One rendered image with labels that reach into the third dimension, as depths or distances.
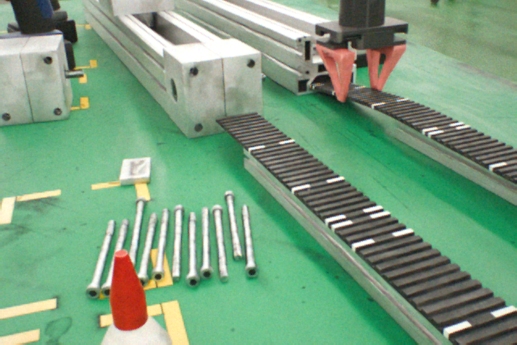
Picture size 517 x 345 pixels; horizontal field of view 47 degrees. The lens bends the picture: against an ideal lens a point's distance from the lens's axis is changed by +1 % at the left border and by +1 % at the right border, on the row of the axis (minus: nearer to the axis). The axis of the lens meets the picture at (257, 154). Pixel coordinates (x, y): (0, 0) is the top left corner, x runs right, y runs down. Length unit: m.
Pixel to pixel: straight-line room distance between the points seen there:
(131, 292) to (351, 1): 0.54
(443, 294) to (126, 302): 0.20
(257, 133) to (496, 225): 0.25
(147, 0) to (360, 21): 0.47
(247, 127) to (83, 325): 0.30
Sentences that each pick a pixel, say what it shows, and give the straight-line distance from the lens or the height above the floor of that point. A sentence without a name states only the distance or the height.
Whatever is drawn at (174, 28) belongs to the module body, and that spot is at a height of 0.85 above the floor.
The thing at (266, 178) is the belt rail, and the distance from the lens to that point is 0.59.
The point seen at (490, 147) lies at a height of 0.81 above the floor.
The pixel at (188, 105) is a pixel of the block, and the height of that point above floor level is 0.82.
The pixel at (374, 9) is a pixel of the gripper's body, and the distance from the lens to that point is 0.75.
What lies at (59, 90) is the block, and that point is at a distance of 0.83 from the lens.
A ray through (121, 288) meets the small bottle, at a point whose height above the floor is 0.88.
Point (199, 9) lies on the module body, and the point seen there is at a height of 0.84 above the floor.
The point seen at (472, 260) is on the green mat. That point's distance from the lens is 0.50.
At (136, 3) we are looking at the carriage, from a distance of 1.10.
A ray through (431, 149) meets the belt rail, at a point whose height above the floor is 0.79.
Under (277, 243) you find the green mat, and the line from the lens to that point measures 0.50.
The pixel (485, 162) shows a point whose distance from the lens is 0.59.
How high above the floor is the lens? 1.05
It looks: 23 degrees down
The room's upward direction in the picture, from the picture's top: 2 degrees counter-clockwise
